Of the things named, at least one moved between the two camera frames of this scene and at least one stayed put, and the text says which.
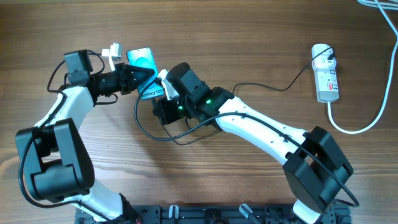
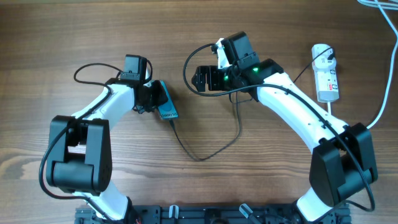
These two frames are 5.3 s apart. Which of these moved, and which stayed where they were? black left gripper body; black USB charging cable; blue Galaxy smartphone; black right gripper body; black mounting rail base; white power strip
Moved: black left gripper body; black right gripper body; blue Galaxy smartphone; black USB charging cable
Stayed: white power strip; black mounting rail base
